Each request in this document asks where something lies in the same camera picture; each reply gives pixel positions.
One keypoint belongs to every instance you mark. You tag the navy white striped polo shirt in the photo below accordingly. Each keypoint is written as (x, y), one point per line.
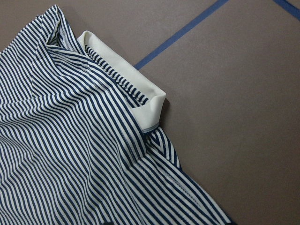
(80, 142)

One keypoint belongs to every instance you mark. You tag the brown paper table cover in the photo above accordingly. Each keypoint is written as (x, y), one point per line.
(232, 84)

